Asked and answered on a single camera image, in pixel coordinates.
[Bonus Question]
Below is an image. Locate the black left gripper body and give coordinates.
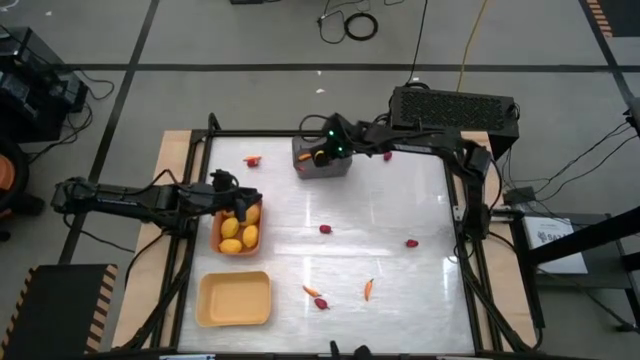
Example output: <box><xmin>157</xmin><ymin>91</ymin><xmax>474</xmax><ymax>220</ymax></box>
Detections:
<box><xmin>214</xmin><ymin>185</ymin><xmax>264</xmax><ymax>211</ymax></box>

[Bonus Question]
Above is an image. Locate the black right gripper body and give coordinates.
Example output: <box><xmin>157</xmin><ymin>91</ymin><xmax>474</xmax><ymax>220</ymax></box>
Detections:
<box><xmin>319</xmin><ymin>112</ymin><xmax>356</xmax><ymax>160</ymax></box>

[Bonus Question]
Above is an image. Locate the grey plastic basket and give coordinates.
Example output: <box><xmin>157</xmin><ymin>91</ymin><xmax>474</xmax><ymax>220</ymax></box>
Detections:
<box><xmin>291</xmin><ymin>133</ymin><xmax>353</xmax><ymax>181</ymax></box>

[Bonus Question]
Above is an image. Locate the orange plastic basket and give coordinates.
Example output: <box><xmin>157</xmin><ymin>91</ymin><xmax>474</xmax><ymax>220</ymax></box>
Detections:
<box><xmin>209</xmin><ymin>199</ymin><xmax>265</xmax><ymax>258</ymax></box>

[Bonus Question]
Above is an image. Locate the yellow plastic tray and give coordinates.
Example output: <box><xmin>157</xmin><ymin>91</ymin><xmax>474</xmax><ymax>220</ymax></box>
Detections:
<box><xmin>194</xmin><ymin>270</ymin><xmax>273</xmax><ymax>329</ymax></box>

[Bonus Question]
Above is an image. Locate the light wooden base board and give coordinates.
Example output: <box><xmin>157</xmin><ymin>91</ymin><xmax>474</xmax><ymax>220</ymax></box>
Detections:
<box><xmin>110</xmin><ymin>129</ymin><xmax>539</xmax><ymax>351</ymax></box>

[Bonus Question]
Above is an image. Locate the black perforated computer case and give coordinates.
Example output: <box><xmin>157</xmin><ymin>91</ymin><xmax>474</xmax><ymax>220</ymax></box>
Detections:
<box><xmin>388</xmin><ymin>85</ymin><xmax>520</xmax><ymax>161</ymax></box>

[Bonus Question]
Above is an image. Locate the black hazard-striped floor mat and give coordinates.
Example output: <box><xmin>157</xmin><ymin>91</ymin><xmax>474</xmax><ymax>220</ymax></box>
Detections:
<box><xmin>582</xmin><ymin>0</ymin><xmax>640</xmax><ymax>39</ymax></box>
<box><xmin>0</xmin><ymin>263</ymin><xmax>119</xmax><ymax>360</ymax></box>

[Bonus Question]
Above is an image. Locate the white printed sign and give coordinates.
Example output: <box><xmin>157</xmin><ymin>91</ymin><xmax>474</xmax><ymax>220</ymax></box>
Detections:
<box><xmin>522</xmin><ymin>214</ymin><xmax>589</xmax><ymax>275</ymax></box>

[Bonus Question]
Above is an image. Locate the black equipment rack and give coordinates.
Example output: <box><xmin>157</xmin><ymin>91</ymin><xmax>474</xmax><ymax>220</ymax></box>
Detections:
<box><xmin>0</xmin><ymin>25</ymin><xmax>90</xmax><ymax>144</ymax></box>

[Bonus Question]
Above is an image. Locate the black orange floor equipment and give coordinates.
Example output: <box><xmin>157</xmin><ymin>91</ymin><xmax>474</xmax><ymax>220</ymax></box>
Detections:
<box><xmin>0</xmin><ymin>134</ymin><xmax>47</xmax><ymax>244</ymax></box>

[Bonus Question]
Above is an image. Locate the black metal beam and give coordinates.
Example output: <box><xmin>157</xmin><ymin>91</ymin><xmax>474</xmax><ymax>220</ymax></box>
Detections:
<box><xmin>519</xmin><ymin>204</ymin><xmax>640</xmax><ymax>266</ymax></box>

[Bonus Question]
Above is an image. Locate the dark grey side table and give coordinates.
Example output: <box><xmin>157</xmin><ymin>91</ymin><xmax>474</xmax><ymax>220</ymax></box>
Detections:
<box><xmin>509</xmin><ymin>212</ymin><xmax>640</xmax><ymax>331</ymax></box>

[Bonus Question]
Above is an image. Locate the black metal table frame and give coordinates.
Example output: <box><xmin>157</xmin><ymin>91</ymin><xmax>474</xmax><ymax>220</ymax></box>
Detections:
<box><xmin>119</xmin><ymin>112</ymin><xmax>546</xmax><ymax>360</ymax></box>

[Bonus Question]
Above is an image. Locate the coiled black cable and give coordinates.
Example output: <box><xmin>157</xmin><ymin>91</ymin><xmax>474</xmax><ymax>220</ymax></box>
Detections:
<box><xmin>342</xmin><ymin>11</ymin><xmax>380</xmax><ymax>42</ymax></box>

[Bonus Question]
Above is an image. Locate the black cable with plug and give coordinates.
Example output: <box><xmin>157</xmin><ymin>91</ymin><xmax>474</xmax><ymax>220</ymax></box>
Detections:
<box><xmin>316</xmin><ymin>0</ymin><xmax>374</xmax><ymax>45</ymax></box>

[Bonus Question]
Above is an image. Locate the long black floor cable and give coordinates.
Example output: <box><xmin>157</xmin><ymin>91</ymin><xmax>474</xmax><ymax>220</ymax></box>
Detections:
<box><xmin>403</xmin><ymin>0</ymin><xmax>430</xmax><ymax>86</ymax></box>

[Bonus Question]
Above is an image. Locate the yellow floor cable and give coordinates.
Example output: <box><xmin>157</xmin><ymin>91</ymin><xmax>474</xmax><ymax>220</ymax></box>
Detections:
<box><xmin>455</xmin><ymin>0</ymin><xmax>489</xmax><ymax>94</ymax></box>

